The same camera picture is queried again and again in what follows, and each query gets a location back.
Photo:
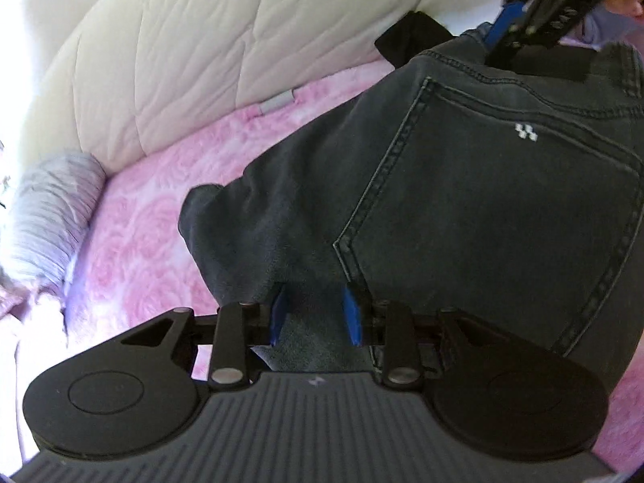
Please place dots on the grey fabric tag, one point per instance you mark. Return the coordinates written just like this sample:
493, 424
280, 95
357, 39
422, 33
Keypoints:
275, 102

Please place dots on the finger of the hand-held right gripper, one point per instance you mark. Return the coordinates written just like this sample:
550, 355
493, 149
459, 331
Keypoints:
507, 25

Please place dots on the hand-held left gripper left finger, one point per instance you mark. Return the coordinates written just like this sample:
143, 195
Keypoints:
279, 317

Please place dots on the pink rose print blanket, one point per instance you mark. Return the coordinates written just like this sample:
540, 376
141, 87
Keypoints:
151, 221

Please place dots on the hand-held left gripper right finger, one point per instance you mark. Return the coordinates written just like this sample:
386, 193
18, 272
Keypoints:
352, 317

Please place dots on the dark grey jeans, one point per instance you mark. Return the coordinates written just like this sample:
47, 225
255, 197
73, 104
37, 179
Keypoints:
478, 201

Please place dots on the cream quilted headboard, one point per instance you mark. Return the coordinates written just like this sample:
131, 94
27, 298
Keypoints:
201, 45

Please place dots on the person's right forearm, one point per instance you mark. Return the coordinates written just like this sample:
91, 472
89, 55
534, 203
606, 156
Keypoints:
603, 27

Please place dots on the lilac bed sheet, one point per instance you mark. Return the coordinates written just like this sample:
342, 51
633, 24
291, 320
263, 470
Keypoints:
25, 322

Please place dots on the black cloth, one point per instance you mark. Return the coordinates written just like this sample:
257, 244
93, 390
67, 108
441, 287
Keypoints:
415, 35

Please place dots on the lilac striped pillow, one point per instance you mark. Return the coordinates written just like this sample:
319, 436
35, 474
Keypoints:
55, 211

